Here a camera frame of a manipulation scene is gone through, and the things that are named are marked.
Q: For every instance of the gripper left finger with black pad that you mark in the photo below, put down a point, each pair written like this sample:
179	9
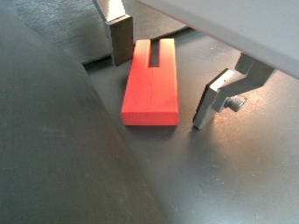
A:
118	29

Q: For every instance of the red double-square peg block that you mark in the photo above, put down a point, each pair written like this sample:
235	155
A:
151	99

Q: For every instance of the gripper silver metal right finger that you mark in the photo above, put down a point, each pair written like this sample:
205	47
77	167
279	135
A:
223	91

